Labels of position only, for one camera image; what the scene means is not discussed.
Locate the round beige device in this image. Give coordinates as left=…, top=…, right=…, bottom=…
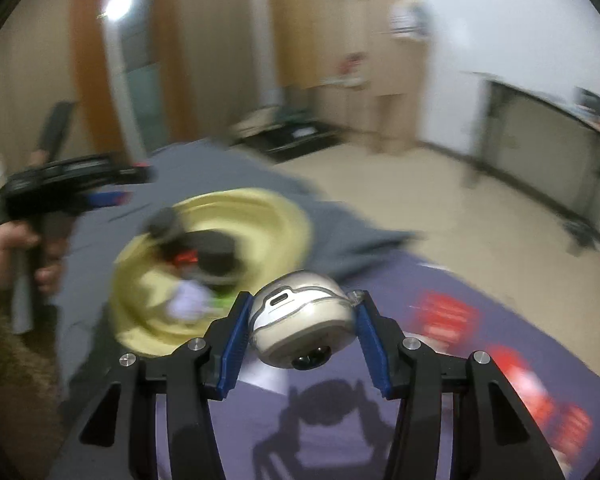
left=250, top=270, right=357, bottom=371

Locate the person's left forearm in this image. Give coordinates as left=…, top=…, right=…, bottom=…
left=0, top=284, right=67, bottom=480

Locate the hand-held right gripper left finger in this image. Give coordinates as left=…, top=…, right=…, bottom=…
left=47, top=290, right=253, bottom=480

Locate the glass door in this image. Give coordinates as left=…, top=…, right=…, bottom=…
left=100, top=0, right=164, bottom=157

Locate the orange curtain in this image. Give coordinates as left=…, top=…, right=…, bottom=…
left=71, top=0, right=117, bottom=157

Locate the wooden wardrobe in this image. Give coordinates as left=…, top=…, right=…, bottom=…
left=267, top=0, right=429, bottom=154

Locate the black cigarette box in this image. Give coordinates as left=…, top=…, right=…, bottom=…
left=177, top=232, right=247, bottom=287

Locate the beige curtain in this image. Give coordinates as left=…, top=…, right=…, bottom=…
left=0, top=0, right=77, bottom=161

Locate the person's left hand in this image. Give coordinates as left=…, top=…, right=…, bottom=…
left=0, top=221, right=65, bottom=296

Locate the purple bed sheet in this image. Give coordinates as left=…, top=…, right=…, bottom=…
left=155, top=250, right=600, bottom=480

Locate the black suitcase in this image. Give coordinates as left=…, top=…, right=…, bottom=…
left=230, top=107, right=344, bottom=162

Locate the grey blanket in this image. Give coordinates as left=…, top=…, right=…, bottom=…
left=55, top=142, right=422, bottom=401

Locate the yellow plastic basin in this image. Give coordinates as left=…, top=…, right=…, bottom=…
left=111, top=188, right=313, bottom=358

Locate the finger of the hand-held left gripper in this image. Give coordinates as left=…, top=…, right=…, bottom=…
left=80, top=156, right=157, bottom=189
left=80, top=190, right=134, bottom=212

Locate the dark frame folding table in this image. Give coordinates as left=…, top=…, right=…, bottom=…
left=462, top=72, right=600, bottom=257

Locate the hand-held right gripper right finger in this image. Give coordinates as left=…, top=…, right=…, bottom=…
left=352, top=290, right=568, bottom=480

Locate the white round plush toy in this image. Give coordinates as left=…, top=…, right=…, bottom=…
left=167, top=280, right=212, bottom=322

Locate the white hanging bag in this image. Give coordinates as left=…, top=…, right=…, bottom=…
left=387, top=0, right=429, bottom=39

